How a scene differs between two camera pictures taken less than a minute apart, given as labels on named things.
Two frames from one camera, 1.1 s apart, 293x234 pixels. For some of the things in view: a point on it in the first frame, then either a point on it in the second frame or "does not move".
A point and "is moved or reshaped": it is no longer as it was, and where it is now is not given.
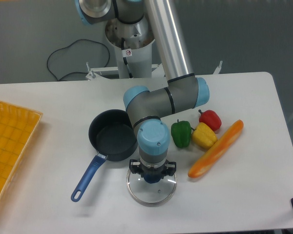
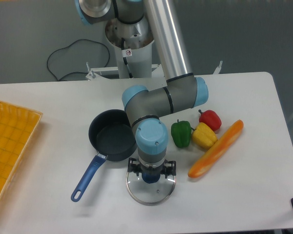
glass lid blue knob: (150, 195) is moved or reshaped
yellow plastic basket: (12, 128) does not move
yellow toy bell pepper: (203, 136) does not move
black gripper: (167, 168) does not move
